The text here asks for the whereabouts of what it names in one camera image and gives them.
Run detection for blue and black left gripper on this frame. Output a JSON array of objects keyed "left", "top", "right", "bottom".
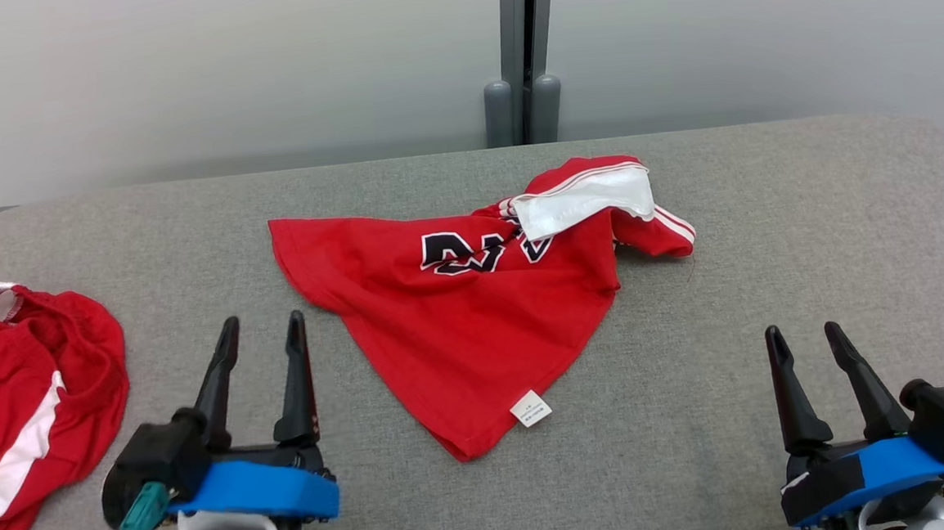
[{"left": 155, "top": 308, "right": 344, "bottom": 530}]

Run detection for red shorts with white stripe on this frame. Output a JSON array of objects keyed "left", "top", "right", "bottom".
[{"left": 0, "top": 275, "right": 139, "bottom": 530}]

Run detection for grey metal wall post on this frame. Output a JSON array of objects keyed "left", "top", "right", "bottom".
[{"left": 497, "top": 0, "right": 564, "bottom": 146}]

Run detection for grey rounded post foot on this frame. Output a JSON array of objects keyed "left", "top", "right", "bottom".
[
  {"left": 483, "top": 79, "right": 516, "bottom": 148},
  {"left": 528, "top": 74, "right": 565, "bottom": 145}
]

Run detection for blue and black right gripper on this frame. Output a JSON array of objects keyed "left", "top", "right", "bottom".
[{"left": 763, "top": 314, "right": 944, "bottom": 530}]

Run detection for red shirt with white trim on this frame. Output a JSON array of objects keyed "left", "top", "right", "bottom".
[{"left": 265, "top": 149, "right": 710, "bottom": 474}]

